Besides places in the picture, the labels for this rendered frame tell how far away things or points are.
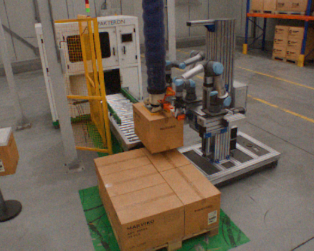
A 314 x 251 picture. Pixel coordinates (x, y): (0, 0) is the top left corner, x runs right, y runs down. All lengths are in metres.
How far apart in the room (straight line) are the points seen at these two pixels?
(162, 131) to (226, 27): 1.36
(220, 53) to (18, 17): 9.36
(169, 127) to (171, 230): 1.09
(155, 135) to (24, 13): 9.35
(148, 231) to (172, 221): 0.24
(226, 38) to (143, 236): 2.29
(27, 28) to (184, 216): 10.11
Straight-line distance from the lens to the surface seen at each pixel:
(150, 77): 3.16
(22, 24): 11.80
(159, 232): 2.79
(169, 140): 3.23
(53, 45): 3.82
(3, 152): 3.32
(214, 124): 3.36
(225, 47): 3.43
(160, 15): 3.05
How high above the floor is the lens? 2.29
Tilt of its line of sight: 24 degrees down
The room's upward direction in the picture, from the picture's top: 3 degrees counter-clockwise
